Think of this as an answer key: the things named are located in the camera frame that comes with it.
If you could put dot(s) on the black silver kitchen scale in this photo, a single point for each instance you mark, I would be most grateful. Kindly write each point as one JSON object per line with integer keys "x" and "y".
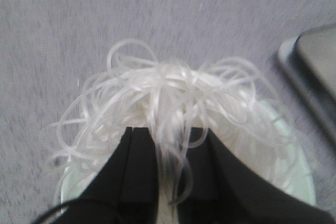
{"x": 308, "y": 60}

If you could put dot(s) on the pale green round plate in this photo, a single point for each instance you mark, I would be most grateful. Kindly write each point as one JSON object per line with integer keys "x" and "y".
{"x": 256, "y": 131}

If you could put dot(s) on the white vermicelli noodle bundle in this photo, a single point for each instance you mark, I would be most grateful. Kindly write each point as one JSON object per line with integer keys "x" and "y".
{"x": 133, "y": 71}

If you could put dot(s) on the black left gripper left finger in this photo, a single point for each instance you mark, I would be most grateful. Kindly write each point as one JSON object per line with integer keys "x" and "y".
{"x": 124, "y": 191}

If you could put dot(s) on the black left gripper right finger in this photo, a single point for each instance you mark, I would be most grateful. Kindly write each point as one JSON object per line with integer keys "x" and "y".
{"x": 226, "y": 191}

